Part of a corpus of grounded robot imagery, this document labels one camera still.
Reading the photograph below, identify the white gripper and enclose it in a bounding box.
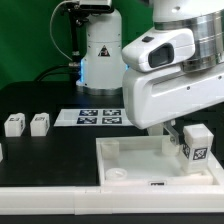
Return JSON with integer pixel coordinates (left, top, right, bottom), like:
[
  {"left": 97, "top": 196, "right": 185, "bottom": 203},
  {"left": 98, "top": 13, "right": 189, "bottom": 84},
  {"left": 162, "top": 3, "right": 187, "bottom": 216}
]
[{"left": 123, "top": 63, "right": 224, "bottom": 146}]

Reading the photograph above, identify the white square tabletop tray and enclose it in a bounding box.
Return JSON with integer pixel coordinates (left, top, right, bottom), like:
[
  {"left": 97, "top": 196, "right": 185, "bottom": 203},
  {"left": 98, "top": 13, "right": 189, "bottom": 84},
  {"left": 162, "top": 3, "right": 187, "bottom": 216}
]
[{"left": 96, "top": 136, "right": 224, "bottom": 186}]

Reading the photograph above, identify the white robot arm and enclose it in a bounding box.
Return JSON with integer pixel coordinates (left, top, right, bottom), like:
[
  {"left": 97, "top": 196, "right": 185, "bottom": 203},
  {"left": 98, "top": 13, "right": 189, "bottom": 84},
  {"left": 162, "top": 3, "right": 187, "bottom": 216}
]
[{"left": 72, "top": 0, "right": 224, "bottom": 143}]

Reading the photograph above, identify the white L-shaped obstacle fence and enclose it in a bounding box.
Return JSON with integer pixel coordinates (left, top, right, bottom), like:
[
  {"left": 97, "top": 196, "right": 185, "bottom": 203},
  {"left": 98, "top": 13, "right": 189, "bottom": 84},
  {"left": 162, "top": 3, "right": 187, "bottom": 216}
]
[{"left": 0, "top": 141, "right": 224, "bottom": 216}]

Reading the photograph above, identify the white marker tag sheet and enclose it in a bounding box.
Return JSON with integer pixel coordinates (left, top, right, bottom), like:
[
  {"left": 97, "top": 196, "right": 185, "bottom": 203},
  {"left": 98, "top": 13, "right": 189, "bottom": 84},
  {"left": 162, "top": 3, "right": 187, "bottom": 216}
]
[{"left": 54, "top": 108, "right": 131, "bottom": 127}]

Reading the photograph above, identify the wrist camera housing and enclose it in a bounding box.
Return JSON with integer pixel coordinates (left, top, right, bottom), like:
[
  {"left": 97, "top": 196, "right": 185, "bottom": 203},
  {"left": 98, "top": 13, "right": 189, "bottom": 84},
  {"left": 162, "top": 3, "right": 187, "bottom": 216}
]
[{"left": 122, "top": 28, "right": 195, "bottom": 73}]

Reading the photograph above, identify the black cable bundle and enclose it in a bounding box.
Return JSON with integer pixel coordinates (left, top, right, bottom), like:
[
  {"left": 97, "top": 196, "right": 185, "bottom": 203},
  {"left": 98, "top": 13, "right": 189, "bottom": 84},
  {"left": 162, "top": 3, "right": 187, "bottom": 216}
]
[{"left": 34, "top": 65, "right": 81, "bottom": 82}]

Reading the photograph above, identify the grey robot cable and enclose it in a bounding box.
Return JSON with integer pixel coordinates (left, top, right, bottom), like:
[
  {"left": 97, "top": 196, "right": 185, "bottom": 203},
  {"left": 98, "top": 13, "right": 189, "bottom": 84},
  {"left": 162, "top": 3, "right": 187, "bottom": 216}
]
[{"left": 49, "top": 0, "right": 77, "bottom": 63}]

